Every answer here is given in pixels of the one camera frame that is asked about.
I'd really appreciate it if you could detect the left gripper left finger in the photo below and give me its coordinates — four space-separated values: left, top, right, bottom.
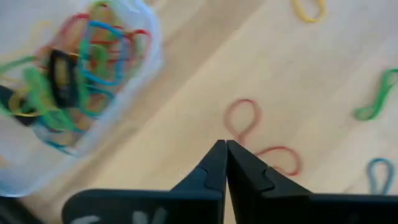
62 139 228 224

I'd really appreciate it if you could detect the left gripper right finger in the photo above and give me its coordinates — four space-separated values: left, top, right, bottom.
227 140 398 224

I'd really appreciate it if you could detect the red rubber band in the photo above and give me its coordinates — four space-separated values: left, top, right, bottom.
224 98 303 177

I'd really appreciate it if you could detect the blue rubber band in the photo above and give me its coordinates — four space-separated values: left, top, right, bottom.
366 157 396 196

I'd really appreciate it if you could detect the green rubber band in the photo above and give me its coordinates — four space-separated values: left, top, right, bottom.
352 67 398 122

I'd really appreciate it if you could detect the small black block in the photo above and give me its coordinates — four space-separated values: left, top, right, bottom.
46 49 79 109

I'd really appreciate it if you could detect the yellow rubber band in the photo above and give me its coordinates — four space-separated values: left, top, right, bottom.
290 0 328 24

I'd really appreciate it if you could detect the black wide rubber band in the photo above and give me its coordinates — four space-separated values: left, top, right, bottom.
0 84 42 128

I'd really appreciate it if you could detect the clear plastic bin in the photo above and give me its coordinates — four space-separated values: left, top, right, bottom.
0 0 164 198

